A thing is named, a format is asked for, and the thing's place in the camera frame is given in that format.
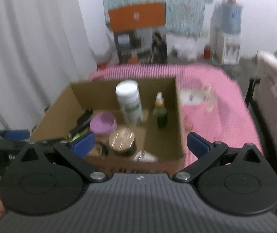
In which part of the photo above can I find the green tube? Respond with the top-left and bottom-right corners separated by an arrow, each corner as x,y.
71,131 -> 85,142

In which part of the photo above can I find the black cylindrical bottle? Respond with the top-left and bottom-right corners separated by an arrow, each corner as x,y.
67,108 -> 93,140

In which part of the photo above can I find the purple plastic lid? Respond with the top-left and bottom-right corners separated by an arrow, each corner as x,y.
89,112 -> 117,136

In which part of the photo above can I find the wooden lid jar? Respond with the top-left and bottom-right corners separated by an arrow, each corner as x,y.
108,128 -> 136,156

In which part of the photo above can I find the amber dropper bottle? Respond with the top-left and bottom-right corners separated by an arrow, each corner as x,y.
153,92 -> 167,128

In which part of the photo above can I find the white small packet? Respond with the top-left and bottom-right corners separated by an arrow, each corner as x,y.
133,150 -> 158,163

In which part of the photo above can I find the white pill bottle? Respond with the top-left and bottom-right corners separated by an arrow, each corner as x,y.
115,80 -> 143,125

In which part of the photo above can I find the pink bear placemat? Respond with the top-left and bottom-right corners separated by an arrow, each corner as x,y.
180,84 -> 218,131

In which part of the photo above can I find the pink checkered tablecloth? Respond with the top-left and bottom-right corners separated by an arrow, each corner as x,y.
88,63 -> 264,169

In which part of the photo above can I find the brown cardboard box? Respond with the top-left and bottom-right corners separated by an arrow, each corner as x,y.
31,78 -> 186,175

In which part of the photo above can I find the red small can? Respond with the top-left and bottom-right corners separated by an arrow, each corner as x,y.
203,44 -> 211,59

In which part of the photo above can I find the white water dispenser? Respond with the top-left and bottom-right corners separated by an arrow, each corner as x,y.
209,3 -> 242,66

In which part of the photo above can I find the white curtain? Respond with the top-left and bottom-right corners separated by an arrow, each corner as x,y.
0,0 -> 96,130

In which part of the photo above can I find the orange Philips product box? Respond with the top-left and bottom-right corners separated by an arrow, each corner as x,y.
108,2 -> 168,65

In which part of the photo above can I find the blue water jug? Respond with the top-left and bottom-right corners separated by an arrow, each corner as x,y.
221,0 -> 243,35

